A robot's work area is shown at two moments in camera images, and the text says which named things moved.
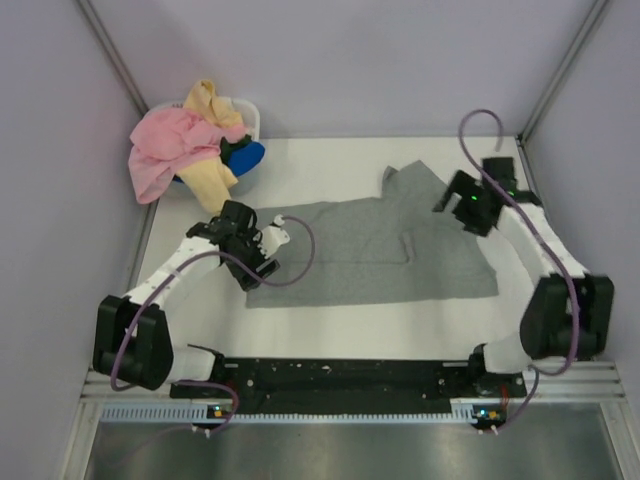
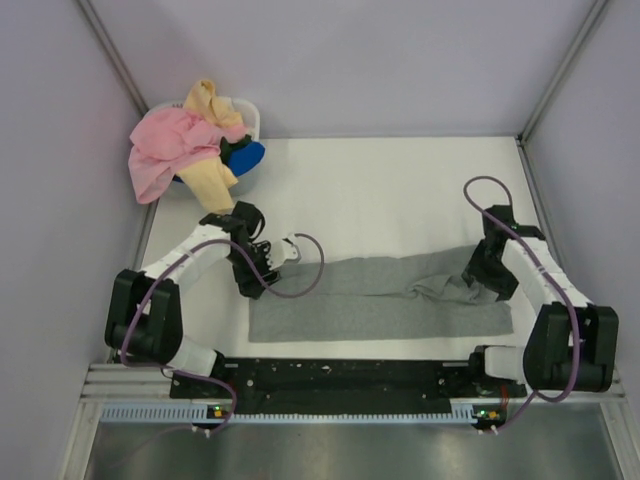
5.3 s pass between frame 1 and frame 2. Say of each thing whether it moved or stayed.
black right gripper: moved
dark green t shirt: stayed
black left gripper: stayed
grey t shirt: moved
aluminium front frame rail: stayed
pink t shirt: stayed
